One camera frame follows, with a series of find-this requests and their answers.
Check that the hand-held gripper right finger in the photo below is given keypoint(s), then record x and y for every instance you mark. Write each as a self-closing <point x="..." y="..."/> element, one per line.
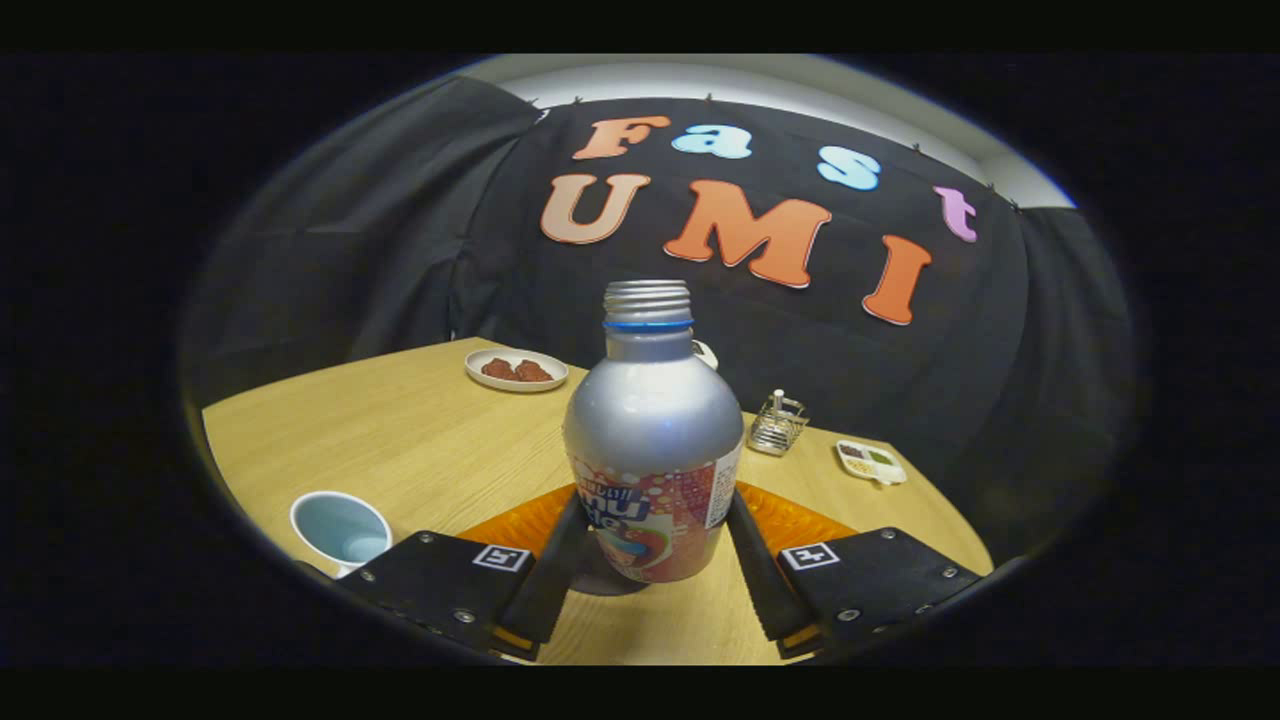
<point x="760" y="585"/>

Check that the wooden table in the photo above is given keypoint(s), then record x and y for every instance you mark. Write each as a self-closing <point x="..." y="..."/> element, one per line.
<point x="400" y="450"/>

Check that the red-brown food pieces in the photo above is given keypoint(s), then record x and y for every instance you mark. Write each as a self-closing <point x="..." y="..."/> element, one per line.
<point x="515" y="370"/>

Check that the black backdrop cloth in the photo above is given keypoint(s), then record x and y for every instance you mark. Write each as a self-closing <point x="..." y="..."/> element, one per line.
<point x="850" y="380"/>

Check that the white round plate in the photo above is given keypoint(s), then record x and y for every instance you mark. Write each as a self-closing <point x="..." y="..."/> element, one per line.
<point x="517" y="385"/>

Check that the dark brown round coaster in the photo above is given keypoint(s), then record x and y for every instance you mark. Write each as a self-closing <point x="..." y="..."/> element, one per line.
<point x="590" y="581"/>

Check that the white divided snack tray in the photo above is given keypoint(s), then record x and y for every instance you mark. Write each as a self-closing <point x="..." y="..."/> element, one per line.
<point x="870" y="463"/>

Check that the silver juice bottle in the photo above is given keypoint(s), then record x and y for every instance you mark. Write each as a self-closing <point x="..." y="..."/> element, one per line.
<point x="650" y="420"/>

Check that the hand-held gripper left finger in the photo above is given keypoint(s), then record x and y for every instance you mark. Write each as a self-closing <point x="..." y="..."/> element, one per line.
<point x="550" y="585"/>

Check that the white cup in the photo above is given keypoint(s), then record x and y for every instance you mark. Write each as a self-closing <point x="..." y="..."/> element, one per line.
<point x="335" y="530"/>

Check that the white toaster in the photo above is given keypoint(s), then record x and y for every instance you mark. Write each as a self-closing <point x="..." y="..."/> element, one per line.
<point x="706" y="355"/>

